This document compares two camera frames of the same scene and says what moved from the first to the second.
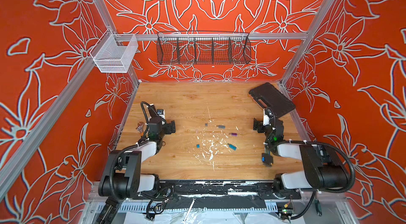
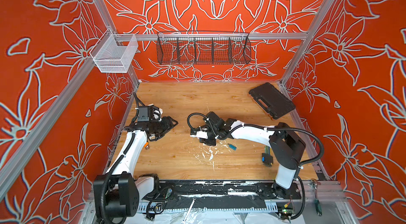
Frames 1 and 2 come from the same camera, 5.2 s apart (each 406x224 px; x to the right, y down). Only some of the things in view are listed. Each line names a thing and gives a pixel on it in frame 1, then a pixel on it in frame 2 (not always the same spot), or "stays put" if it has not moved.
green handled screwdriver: [319, 207] stays put
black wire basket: [203, 48] stays put
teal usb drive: [231, 146] stays put
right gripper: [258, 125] -> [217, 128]
